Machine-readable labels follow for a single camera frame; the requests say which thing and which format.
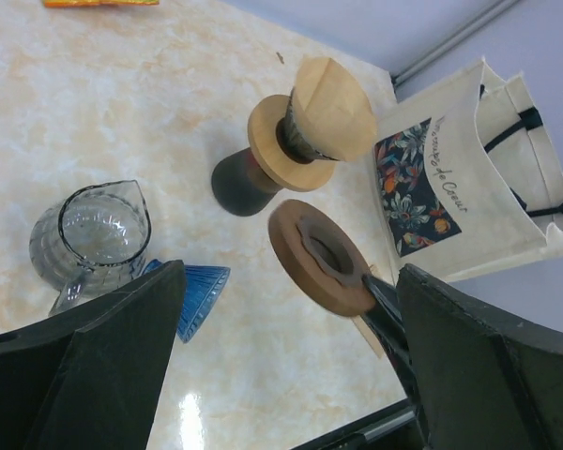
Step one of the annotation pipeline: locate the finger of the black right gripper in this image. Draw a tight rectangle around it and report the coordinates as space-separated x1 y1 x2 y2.
362 275 425 422

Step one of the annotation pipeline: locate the brown paper coffee filter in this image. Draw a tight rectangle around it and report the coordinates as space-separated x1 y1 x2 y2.
290 56 377 162

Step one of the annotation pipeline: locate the dark wooden dripper ring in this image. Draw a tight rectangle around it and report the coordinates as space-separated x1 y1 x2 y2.
266 199 377 318

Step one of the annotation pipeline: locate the grey glass pitcher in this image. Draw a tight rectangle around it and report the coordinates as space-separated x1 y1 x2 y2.
28 180 152 317

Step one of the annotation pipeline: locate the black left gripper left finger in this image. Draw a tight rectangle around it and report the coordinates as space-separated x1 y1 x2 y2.
0 260 186 449

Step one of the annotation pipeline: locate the cream canvas tote bag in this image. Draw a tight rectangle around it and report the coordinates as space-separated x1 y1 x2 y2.
373 60 563 281

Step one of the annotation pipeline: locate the light wooden dripper ring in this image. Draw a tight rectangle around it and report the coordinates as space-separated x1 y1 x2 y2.
247 94 335 193

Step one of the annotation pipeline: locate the black tumbler with red lid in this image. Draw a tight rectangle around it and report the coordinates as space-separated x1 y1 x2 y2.
211 147 282 217

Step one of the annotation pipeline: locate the blue glass dripper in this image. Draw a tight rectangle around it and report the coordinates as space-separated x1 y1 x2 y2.
282 100 336 164
143 259 232 344

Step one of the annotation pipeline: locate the colourful snack packet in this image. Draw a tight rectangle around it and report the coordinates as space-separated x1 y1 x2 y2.
42 0 160 8

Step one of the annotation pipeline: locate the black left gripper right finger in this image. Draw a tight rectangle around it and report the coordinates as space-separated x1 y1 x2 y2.
397 264 563 449

